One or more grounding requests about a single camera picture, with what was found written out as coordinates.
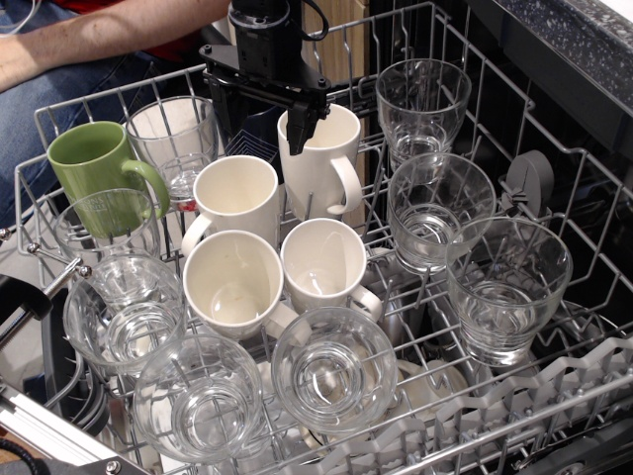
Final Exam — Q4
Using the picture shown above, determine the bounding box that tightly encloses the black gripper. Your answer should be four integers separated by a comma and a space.
200, 1, 329, 155

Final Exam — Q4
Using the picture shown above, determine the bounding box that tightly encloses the green ceramic mug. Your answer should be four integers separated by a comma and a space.
47, 121, 170, 238

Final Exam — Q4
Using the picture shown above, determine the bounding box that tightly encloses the person's forearm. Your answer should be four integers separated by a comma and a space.
1, 0, 229, 91

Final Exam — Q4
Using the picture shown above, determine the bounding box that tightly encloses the navy blue mug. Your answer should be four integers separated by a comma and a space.
225, 106, 285, 184

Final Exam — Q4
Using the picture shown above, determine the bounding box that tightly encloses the white mug middle left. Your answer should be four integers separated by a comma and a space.
181, 155, 281, 256

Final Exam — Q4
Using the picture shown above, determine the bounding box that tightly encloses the tall white mug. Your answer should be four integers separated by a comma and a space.
277, 104, 362, 221

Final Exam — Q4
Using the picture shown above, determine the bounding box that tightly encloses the small white mug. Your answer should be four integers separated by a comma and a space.
280, 218, 382, 321

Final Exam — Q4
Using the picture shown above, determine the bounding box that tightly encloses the wide white mug front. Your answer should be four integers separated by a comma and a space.
183, 230, 298, 340

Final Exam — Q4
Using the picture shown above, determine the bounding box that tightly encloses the clear glass before green mug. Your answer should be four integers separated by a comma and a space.
52, 187, 162, 307

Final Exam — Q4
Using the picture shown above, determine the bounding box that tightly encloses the clear glass back left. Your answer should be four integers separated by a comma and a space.
126, 96, 219, 211

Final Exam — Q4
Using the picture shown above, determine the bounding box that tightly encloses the clear glass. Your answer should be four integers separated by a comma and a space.
376, 58, 472, 170
63, 253, 188, 377
126, 96, 219, 211
133, 333, 263, 464
446, 217, 573, 367
271, 307, 398, 435
387, 152, 497, 274

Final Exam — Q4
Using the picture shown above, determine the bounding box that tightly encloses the clear glass back right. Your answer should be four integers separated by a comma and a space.
376, 58, 472, 170

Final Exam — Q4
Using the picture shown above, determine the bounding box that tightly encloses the person's leg in jeans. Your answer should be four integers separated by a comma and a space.
1, 52, 173, 228

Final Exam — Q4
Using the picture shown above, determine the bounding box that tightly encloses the clear glass middle right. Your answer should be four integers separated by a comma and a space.
387, 152, 497, 274

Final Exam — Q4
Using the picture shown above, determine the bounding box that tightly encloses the clear glass front centre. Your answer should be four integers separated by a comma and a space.
271, 307, 398, 435

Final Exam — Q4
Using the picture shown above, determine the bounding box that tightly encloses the grey plastic rack roller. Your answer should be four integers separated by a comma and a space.
500, 149, 555, 217

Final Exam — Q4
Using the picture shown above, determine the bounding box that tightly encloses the clear glass front right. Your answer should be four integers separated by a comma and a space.
446, 217, 573, 367

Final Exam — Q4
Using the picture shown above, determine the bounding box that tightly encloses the black metal clamp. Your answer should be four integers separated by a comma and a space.
1, 242, 93, 349

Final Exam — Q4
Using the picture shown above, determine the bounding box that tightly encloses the grey plastic cutlery shelf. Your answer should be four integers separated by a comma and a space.
291, 337, 632, 474

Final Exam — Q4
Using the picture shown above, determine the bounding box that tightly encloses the grey wire dishwasher rack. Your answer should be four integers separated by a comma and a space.
13, 0, 633, 475

